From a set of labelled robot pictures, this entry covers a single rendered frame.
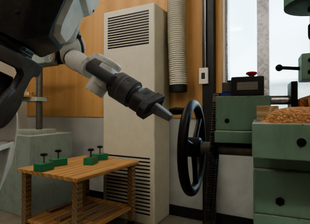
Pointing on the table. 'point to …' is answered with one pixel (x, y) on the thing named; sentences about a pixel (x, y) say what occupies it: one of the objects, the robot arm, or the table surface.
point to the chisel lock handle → (286, 67)
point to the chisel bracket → (304, 67)
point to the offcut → (261, 110)
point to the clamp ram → (292, 88)
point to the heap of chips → (289, 115)
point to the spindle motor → (296, 3)
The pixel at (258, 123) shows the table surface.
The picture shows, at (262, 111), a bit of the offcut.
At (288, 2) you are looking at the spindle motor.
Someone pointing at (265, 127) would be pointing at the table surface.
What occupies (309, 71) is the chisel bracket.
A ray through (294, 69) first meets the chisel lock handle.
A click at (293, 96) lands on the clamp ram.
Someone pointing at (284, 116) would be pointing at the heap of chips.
